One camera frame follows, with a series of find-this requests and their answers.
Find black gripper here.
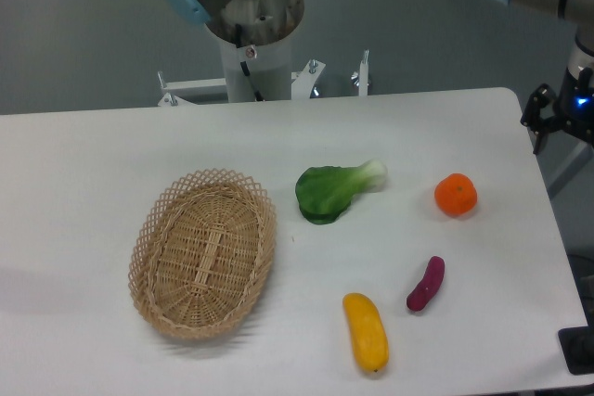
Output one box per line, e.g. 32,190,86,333
520,68,593,155

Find purple sweet potato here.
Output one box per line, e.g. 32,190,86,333
406,256,446,313

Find orange tangerine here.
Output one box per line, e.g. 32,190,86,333
433,172,478,216

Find green bok choy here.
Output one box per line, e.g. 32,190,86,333
294,160,388,224

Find black device at table edge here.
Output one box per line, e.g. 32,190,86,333
558,326,593,376

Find yellow mango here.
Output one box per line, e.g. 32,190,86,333
342,293,390,373

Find oval wicker basket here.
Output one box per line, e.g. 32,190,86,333
128,169,277,340

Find white table leg frame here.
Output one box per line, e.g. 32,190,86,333
547,142,593,199

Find white metal base frame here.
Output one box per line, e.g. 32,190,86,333
156,49,375,107

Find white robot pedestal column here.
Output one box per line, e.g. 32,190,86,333
207,0,304,80

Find black cable on pedestal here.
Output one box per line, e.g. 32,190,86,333
234,23,265,103

